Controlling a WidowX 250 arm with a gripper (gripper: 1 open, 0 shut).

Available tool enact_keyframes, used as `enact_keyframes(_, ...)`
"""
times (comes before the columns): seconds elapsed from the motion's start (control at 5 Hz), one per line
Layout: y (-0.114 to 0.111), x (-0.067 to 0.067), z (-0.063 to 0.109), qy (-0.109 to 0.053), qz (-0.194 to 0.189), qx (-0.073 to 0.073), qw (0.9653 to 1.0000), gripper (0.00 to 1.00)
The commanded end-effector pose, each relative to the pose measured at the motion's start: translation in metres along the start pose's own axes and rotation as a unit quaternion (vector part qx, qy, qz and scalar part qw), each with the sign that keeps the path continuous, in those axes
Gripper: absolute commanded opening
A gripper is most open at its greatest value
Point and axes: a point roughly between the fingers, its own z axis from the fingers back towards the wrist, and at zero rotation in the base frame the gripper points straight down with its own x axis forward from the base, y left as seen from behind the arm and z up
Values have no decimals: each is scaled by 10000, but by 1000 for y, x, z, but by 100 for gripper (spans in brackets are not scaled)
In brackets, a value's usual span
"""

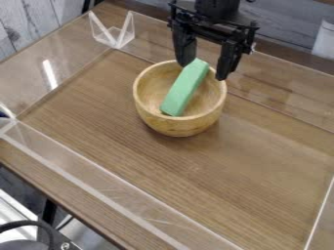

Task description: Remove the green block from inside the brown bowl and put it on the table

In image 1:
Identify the clear acrylic corner bracket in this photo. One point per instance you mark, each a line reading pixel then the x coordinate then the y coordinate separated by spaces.
pixel 112 37

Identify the green rectangular block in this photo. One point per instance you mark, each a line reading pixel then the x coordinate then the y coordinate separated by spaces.
pixel 183 88

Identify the brown wooden bowl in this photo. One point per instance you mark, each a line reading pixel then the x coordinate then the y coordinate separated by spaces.
pixel 203 109

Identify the clear acrylic tray wall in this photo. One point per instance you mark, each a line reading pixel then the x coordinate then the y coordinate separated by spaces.
pixel 127 215

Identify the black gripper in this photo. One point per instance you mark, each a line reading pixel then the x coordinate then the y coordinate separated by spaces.
pixel 217 21

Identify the black metal table leg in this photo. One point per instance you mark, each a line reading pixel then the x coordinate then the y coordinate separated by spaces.
pixel 50 210

